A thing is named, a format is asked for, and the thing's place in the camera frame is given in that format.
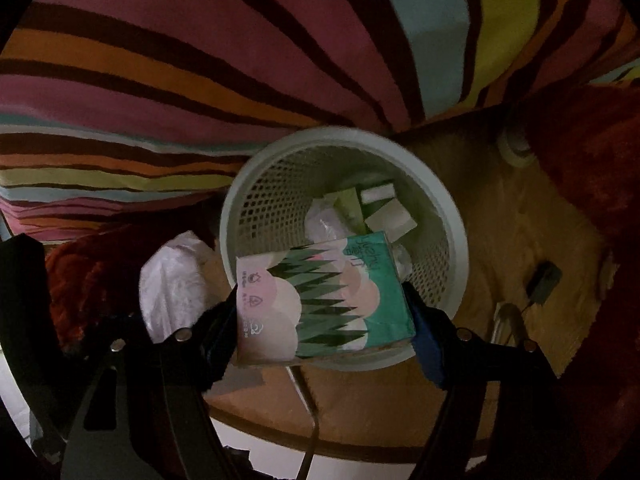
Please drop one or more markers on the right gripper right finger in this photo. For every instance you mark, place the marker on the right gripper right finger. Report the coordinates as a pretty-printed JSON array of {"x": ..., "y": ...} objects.
[{"x": 535, "y": 434}]

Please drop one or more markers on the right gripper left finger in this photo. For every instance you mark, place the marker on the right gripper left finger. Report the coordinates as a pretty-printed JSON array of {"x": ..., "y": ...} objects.
[{"x": 147, "y": 418}]

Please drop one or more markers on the white plastic bag front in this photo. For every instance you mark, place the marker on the white plastic bag front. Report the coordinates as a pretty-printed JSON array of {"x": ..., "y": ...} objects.
[{"x": 177, "y": 285}]

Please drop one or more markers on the green pink tissue pack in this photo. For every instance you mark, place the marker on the green pink tissue pack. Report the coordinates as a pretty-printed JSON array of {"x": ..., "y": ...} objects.
[{"x": 320, "y": 302}]

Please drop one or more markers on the paper ball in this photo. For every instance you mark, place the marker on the paper ball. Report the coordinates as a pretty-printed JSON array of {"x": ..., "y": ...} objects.
[{"x": 324, "y": 223}]

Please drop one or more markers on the white mesh trash basket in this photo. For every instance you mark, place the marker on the white mesh trash basket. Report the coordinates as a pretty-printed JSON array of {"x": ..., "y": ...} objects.
[{"x": 268, "y": 201}]

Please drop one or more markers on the red rug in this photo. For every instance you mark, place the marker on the red rug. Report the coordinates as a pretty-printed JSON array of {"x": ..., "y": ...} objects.
[{"x": 539, "y": 269}]

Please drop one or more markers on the striped bed sheet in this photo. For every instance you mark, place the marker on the striped bed sheet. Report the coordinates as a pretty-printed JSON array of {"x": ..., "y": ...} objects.
[{"x": 110, "y": 107}]

